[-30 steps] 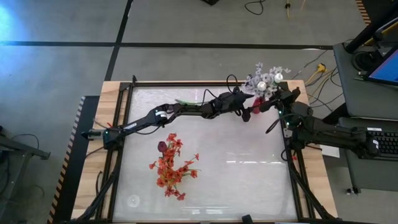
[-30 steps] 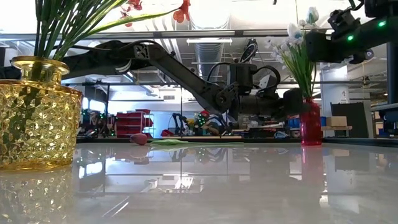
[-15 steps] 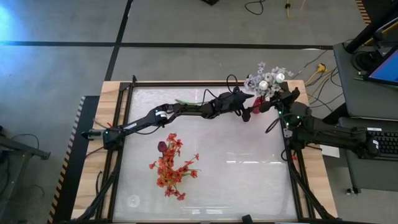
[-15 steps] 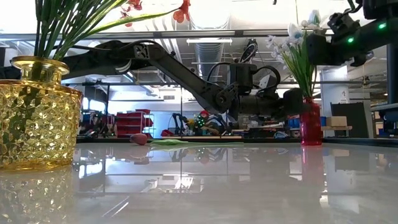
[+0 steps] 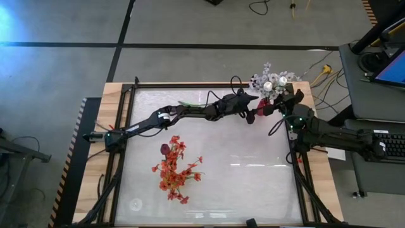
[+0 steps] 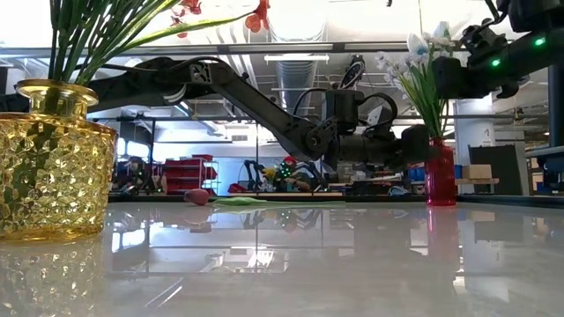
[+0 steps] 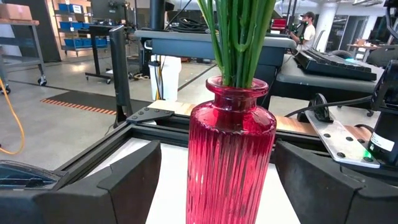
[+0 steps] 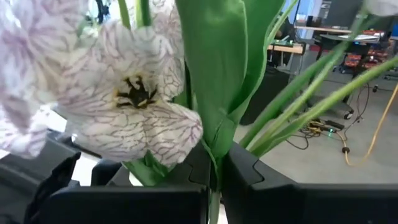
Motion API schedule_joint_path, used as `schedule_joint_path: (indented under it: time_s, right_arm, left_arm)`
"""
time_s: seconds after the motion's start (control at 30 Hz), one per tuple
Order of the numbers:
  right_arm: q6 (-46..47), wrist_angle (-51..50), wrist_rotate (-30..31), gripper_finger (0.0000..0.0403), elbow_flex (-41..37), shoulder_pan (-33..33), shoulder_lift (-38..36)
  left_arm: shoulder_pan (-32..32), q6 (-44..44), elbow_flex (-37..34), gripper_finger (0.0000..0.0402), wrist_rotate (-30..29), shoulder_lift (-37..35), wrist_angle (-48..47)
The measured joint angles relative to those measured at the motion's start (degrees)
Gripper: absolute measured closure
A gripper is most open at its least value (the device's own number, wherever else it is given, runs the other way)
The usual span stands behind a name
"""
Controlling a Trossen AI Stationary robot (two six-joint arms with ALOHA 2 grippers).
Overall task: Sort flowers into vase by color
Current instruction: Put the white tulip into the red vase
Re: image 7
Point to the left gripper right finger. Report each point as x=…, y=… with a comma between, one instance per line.
x=326, y=199

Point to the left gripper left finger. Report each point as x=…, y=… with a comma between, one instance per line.
x=109, y=202

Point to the red ribbed glass vase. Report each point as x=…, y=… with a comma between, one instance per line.
x=230, y=155

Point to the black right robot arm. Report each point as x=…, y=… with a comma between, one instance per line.
x=385, y=124

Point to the silver mounting plate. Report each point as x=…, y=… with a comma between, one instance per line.
x=335, y=140

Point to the black mat orange striped edge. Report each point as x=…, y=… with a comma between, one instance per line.
x=93, y=101

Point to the black keyboard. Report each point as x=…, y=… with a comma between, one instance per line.
x=335, y=63

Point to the black table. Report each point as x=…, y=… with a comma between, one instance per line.
x=96, y=46

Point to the shelf with blue bins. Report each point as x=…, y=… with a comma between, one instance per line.
x=81, y=42

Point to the person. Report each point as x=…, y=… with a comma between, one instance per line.
x=306, y=34

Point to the grey desk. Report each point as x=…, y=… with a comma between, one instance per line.
x=199, y=46

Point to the red bins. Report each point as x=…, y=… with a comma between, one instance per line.
x=279, y=24

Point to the wheeled cart wooden top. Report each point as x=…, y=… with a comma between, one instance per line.
x=18, y=40

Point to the cardboard box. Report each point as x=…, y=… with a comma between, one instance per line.
x=14, y=12

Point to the black aluminium table frame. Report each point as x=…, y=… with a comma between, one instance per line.
x=155, y=129

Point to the black upright corner post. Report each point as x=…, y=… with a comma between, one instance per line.
x=119, y=77

